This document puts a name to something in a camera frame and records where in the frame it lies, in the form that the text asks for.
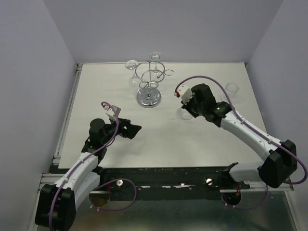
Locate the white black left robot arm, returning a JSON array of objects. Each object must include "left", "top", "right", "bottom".
[{"left": 35, "top": 118, "right": 142, "bottom": 231}]

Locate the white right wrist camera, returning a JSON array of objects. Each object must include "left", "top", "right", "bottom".
[{"left": 175, "top": 84, "right": 193, "bottom": 105}]

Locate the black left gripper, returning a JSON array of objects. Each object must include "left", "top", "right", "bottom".
[{"left": 102, "top": 116, "right": 141, "bottom": 144}]

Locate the chrome wine glass rack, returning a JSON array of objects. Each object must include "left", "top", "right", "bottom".
[{"left": 135, "top": 60, "right": 174, "bottom": 109}]

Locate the clear wine glass front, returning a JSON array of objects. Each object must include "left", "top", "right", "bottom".
[{"left": 177, "top": 108, "right": 193, "bottom": 120}]

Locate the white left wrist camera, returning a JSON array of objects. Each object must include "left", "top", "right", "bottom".
[{"left": 103, "top": 104, "right": 121, "bottom": 121}]

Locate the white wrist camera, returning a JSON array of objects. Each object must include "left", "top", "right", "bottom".
[
  {"left": 103, "top": 104, "right": 121, "bottom": 121},
  {"left": 175, "top": 84, "right": 193, "bottom": 105}
]

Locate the aluminium frame extrusion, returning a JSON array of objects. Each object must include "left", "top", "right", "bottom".
[{"left": 27, "top": 64, "right": 83, "bottom": 231}]

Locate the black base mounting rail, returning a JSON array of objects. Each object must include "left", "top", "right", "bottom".
[{"left": 93, "top": 166, "right": 251, "bottom": 201}]

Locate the ribbed clear wine glass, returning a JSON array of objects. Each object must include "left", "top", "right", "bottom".
[{"left": 224, "top": 82, "right": 239, "bottom": 100}]

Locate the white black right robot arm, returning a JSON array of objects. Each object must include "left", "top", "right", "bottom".
[{"left": 176, "top": 84, "right": 297, "bottom": 189}]

